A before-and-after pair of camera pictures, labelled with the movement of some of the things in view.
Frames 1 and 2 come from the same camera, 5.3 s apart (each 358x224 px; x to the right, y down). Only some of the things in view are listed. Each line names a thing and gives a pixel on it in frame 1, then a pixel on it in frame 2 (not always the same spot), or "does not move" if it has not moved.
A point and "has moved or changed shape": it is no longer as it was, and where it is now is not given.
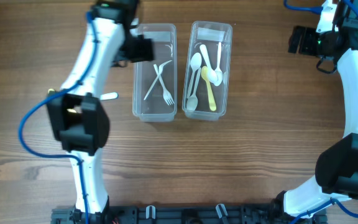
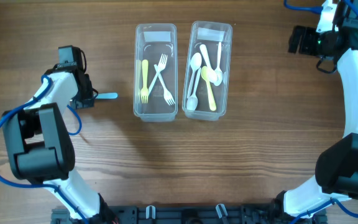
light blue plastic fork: [110, 96] does not move
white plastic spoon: [219, 73] does not move
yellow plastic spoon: [211, 101] does not move
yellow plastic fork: [50, 89] has moved or changed shape
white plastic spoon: [196, 62] does not move
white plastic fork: [160, 73] has moved or changed shape
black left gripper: [147, 51] → [76, 104]
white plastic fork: [167, 97] does not move
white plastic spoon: [192, 102] does not move
